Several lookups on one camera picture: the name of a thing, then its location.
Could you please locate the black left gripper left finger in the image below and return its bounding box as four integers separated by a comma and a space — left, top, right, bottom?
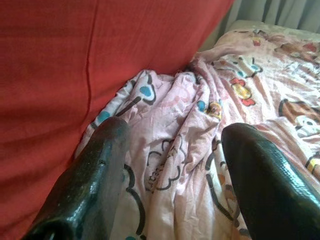
22, 116, 131, 240

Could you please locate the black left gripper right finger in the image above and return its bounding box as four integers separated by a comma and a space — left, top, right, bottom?
221, 122, 320, 240

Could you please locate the pink cartoon bear blanket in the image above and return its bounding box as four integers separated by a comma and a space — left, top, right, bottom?
73, 27, 320, 240

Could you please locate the large red sofa cushion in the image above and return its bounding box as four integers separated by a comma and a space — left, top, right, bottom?
0, 0, 237, 236

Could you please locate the grey pleated curtain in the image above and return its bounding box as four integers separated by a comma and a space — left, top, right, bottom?
222, 0, 320, 33

